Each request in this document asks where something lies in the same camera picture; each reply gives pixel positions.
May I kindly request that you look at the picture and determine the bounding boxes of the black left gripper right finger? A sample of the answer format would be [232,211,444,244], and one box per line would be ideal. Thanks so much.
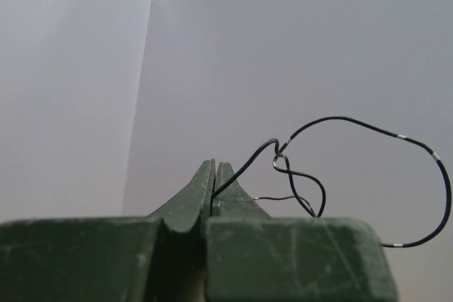
[205,163,398,301]

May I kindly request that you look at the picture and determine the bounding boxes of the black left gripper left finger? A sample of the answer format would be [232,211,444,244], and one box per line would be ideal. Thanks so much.
[1,161,215,301]

